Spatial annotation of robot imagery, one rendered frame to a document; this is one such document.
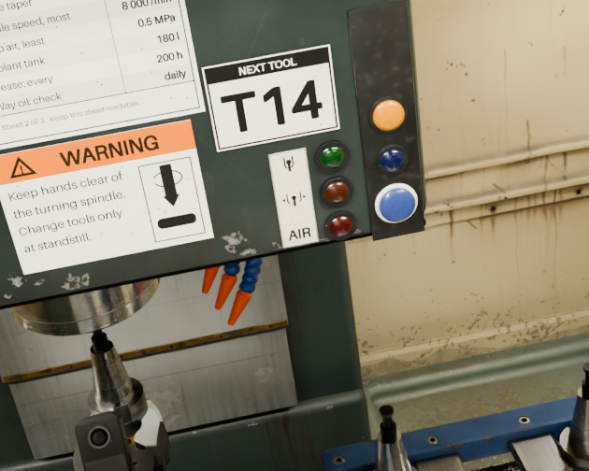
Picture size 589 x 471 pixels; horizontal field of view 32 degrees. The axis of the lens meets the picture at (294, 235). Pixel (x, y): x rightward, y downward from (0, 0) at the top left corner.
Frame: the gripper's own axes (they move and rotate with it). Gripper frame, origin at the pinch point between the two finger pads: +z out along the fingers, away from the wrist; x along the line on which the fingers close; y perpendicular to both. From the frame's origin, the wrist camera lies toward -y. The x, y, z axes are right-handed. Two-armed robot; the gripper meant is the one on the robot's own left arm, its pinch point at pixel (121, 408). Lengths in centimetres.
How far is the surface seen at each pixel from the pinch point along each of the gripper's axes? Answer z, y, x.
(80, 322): -8.8, -18.1, -0.2
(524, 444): -11.2, 7.7, 43.7
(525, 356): 77, 68, 75
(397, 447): -14.9, 0.7, 28.7
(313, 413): 44, 44, 25
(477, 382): 76, 71, 64
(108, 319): -8.4, -17.7, 2.5
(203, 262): -21.4, -29.7, 13.0
